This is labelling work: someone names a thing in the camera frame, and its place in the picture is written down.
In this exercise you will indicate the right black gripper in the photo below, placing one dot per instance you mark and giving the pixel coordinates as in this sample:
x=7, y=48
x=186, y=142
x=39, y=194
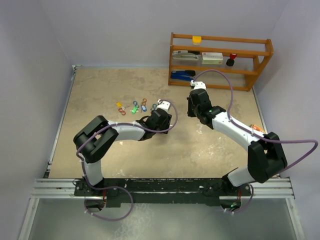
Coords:
x=190, y=113

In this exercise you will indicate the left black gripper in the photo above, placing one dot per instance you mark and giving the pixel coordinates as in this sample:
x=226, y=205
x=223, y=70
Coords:
x=165, y=123

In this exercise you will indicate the blue S carabiner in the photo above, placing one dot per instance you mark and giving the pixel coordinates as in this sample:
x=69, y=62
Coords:
x=153, y=107

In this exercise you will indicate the blue key tag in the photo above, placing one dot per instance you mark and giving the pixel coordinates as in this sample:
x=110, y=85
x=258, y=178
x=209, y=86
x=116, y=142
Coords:
x=143, y=108

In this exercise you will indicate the orange S carabiner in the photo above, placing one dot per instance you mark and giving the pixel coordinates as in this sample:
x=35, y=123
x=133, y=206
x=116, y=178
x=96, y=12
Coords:
x=144, y=101

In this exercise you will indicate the green key tag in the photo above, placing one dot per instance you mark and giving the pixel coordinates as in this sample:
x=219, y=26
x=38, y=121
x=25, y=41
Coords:
x=135, y=109

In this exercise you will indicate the teal S carabiner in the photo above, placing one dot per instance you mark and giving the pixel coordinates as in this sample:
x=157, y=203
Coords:
x=135, y=103

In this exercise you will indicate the red S carabiner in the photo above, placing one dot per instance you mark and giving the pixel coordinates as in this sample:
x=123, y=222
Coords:
x=123, y=113

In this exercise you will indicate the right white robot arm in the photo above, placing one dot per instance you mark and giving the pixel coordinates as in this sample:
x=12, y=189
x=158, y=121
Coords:
x=264, y=159

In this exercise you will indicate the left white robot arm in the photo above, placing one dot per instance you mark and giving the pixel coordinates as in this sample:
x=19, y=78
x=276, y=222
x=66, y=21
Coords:
x=96, y=138

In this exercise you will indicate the blue stapler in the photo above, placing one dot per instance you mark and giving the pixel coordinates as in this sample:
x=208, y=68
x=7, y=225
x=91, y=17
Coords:
x=184, y=75

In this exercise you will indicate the white cardboard box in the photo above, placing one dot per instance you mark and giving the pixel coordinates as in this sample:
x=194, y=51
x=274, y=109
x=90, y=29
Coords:
x=212, y=58

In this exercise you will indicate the wooden shelf rack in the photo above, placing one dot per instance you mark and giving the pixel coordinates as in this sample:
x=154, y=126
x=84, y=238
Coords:
x=253, y=56

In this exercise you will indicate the red black stamp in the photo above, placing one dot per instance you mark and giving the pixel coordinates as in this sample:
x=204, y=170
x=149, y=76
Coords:
x=231, y=61

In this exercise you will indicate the grey stapler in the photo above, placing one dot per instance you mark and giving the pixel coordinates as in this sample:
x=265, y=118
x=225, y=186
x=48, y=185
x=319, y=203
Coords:
x=186, y=55

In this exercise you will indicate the orange packet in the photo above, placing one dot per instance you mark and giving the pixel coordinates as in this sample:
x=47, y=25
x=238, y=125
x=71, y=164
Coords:
x=257, y=128

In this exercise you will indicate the yellow lid jar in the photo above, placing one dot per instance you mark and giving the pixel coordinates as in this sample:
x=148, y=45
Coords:
x=196, y=40

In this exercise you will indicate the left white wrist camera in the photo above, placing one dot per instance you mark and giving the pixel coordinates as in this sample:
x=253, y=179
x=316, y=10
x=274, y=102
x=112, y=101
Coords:
x=163, y=105

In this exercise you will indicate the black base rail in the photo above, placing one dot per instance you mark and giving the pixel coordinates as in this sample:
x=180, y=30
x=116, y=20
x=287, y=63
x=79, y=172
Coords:
x=207, y=191

